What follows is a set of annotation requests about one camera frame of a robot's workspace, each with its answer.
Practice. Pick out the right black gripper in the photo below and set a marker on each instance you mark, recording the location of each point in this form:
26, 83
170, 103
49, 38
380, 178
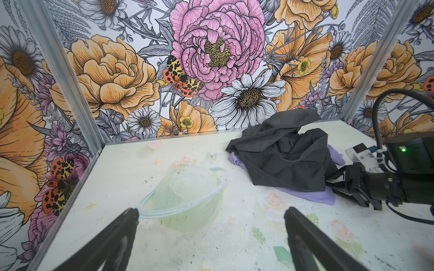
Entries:
369, 189

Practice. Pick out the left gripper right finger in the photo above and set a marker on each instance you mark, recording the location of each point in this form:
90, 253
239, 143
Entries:
310, 246

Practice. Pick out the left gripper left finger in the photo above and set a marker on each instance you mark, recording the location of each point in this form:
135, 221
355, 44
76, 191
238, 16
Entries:
109, 250

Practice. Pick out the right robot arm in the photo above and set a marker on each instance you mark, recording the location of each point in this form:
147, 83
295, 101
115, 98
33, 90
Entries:
404, 174

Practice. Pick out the dark grey cloth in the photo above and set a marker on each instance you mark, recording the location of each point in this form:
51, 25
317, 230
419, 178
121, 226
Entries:
276, 154

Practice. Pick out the clear plastic bowl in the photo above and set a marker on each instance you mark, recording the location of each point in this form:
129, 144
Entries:
186, 199

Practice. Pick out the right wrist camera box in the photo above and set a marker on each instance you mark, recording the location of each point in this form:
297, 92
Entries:
361, 154

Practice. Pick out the right aluminium corner post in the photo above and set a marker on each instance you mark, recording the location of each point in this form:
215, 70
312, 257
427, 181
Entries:
385, 45

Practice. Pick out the aluminium corner post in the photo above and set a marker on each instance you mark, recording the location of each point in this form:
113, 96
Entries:
41, 25
385, 45

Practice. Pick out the left aluminium corner post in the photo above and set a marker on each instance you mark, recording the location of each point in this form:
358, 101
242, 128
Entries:
41, 25

